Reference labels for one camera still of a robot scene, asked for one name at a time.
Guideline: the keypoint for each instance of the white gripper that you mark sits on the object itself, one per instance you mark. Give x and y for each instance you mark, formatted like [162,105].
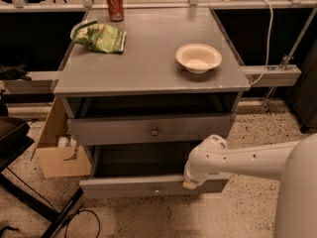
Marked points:
[190,177]

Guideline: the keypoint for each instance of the grey drawer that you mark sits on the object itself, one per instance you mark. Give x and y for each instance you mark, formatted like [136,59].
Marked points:
[150,129]
[132,185]

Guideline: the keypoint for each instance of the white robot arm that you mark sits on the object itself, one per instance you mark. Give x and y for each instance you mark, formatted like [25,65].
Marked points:
[292,164]

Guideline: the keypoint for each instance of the grey top drawer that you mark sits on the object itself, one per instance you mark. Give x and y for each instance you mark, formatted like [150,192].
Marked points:
[150,129]

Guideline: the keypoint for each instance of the grey drawer cabinet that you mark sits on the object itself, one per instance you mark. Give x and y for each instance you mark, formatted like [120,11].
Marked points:
[139,113]

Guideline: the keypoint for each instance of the white paper bowl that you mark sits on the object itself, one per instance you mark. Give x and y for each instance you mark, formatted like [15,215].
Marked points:
[198,58]

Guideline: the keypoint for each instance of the white bottle in box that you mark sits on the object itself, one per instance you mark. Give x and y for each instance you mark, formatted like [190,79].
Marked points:
[62,142]

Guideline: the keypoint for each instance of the cardboard box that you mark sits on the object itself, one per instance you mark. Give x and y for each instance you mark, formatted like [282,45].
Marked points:
[55,161]

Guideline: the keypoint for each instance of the green chip bag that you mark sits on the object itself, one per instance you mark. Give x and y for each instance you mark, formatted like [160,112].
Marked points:
[98,37]

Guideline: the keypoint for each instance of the red soda can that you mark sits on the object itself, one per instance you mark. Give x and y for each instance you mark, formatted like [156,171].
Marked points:
[115,10]

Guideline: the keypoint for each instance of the metal rail frame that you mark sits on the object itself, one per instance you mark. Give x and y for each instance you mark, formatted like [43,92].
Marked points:
[270,75]

